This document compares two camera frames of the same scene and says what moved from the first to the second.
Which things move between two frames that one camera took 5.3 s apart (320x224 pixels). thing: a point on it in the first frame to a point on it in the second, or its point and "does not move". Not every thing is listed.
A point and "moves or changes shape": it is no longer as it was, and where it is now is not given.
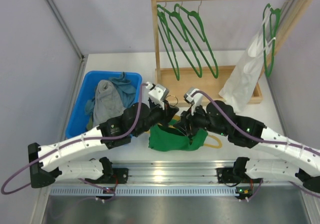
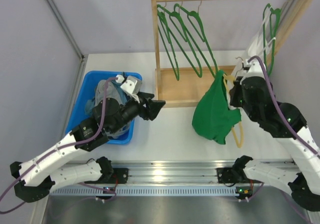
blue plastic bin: [78, 121] does not move
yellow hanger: [177, 117] to [225, 77]
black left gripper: [165, 112] to [146, 105]
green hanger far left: [162, 14] does not move
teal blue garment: [125, 88] does not move
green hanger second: [177, 19] does not move
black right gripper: [186, 118] to [233, 91]
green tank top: [161, 139] moves or changes shape
